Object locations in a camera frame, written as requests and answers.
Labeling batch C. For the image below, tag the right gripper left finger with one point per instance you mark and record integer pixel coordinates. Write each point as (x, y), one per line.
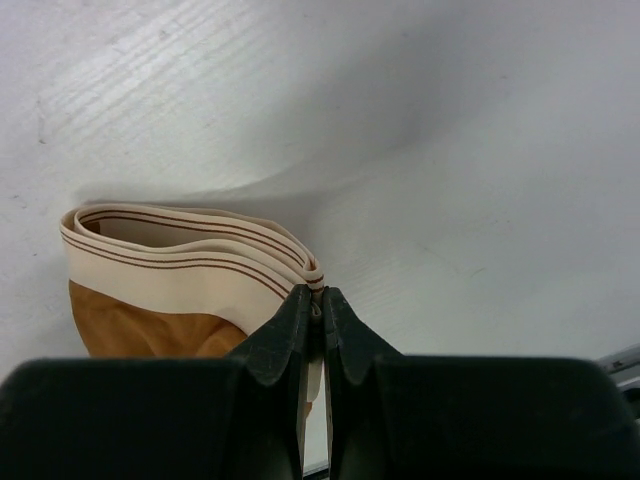
(237, 417)

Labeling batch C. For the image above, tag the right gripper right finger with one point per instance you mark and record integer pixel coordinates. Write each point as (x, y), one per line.
(396, 416)

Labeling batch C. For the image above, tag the aluminium rail frame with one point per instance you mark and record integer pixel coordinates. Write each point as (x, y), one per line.
(623, 368)

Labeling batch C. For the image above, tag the brown underwear cream waistband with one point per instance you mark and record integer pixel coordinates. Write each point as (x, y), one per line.
(152, 281)

